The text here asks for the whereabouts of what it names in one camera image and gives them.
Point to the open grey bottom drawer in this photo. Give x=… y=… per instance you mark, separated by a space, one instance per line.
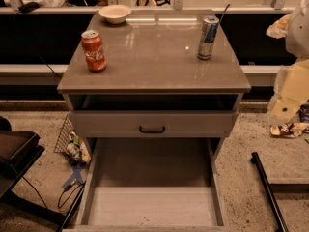
x=151 y=185

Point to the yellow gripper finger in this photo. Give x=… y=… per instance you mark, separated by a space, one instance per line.
x=291 y=91

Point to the closed grey drawer black handle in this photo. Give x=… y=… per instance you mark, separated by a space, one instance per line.
x=152 y=124

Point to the black metal bar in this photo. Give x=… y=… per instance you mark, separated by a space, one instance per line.
x=281 y=224

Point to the brown snack bag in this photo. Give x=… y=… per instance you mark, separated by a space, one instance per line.
x=289 y=130

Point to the grey cabinet with glass top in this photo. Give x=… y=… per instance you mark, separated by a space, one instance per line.
x=152 y=65

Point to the red coke can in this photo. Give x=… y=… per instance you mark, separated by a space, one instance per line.
x=91 y=43

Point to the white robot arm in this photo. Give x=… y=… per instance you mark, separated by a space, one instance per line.
x=294 y=27

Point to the white bowl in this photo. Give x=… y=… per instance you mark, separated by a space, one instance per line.
x=115 y=14

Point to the wire basket with snacks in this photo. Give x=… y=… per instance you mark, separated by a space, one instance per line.
x=71 y=146

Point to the blue tape cross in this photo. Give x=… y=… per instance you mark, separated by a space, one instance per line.
x=75 y=176

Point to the blue silver energy drink can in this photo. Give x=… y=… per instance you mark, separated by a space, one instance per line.
x=209 y=30

